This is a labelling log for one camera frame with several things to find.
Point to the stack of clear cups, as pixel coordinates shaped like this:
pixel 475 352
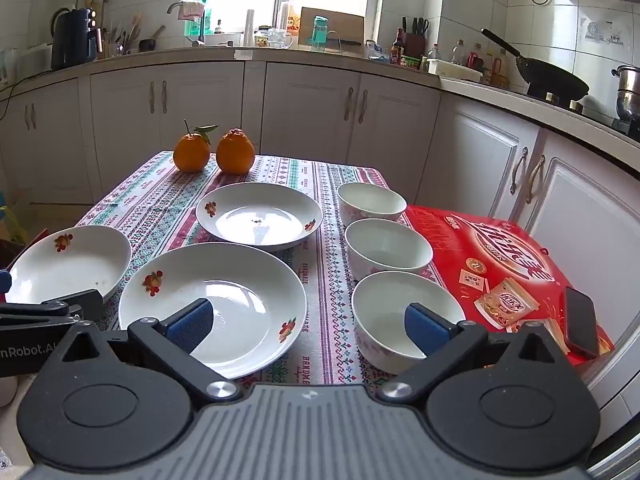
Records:
pixel 249 27

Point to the patterned red green tablecloth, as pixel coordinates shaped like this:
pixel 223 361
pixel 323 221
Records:
pixel 320 200

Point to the steel stock pot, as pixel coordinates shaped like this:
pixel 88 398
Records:
pixel 629 92

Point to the pink cloth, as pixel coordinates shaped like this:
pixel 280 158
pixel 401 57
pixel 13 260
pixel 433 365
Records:
pixel 192 9

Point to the glass mug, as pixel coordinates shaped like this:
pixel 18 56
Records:
pixel 279 39

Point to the black wok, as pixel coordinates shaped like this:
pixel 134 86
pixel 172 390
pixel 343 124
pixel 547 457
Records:
pixel 550 80

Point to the small black saucepan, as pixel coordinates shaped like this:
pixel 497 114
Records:
pixel 149 44

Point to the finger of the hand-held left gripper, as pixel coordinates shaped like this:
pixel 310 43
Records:
pixel 75 305

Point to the dark sauce bottle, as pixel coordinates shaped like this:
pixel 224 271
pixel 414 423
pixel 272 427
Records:
pixel 397 50

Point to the white plastic tray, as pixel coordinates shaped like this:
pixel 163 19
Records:
pixel 455 70

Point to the glass jar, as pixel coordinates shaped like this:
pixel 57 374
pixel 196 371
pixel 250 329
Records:
pixel 262 37

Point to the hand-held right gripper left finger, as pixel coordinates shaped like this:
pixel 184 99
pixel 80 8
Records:
pixel 192 322

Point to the black smartphone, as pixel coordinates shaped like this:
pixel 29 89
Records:
pixel 582 320

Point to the beige kitchen countertop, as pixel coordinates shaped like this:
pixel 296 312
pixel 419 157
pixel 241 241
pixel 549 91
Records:
pixel 280 55

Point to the red printed gift box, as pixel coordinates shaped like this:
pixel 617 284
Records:
pixel 450 240

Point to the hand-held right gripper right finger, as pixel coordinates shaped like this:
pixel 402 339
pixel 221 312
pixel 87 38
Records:
pixel 424 327

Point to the white fruit-print plate with stain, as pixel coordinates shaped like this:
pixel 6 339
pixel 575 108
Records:
pixel 70 265

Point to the gas stove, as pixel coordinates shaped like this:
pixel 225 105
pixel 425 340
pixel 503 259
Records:
pixel 595 110

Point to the brown cardboard box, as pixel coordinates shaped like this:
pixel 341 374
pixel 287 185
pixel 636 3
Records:
pixel 345 25

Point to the chrome sink faucet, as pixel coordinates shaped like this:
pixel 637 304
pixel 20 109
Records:
pixel 172 7

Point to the orange oil bottle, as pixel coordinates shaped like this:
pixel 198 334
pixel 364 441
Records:
pixel 294 20

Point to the orange without leaf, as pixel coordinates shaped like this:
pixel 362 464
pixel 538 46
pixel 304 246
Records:
pixel 235 152

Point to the knife block with knives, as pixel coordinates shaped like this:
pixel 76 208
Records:
pixel 414 42

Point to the white floral bowl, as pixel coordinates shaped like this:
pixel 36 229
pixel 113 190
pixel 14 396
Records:
pixel 387 247
pixel 385 310
pixel 370 200

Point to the orange with green leaf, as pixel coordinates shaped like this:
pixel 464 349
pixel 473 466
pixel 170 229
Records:
pixel 191 152

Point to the dark blue air fryer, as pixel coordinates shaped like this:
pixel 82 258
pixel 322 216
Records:
pixel 72 40

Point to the utensil holder with utensils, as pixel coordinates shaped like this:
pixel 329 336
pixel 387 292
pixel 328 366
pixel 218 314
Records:
pixel 117 42

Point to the teal lid bottle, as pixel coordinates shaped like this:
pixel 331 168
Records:
pixel 320 30

